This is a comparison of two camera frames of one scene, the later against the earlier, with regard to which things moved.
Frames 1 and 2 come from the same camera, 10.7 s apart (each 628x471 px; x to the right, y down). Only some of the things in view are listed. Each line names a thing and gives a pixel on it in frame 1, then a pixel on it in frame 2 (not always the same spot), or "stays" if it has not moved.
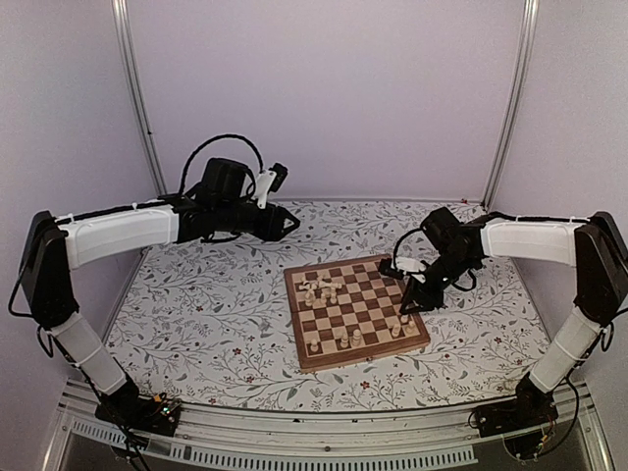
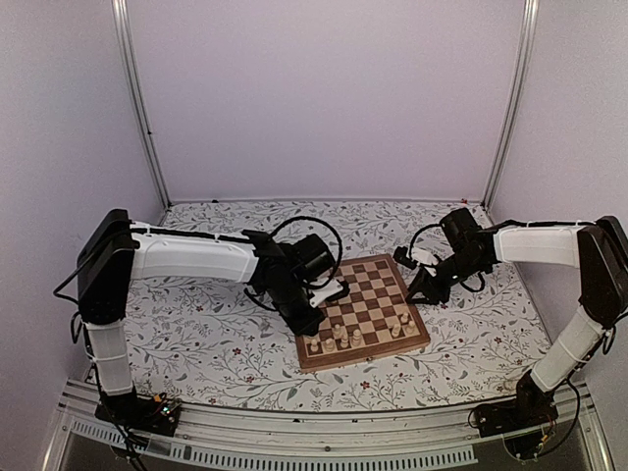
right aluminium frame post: x=532 y=11 stays
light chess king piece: x=356 y=338 stays
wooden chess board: x=347 y=312 stays
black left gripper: x=272 y=229 -> x=310 y=327
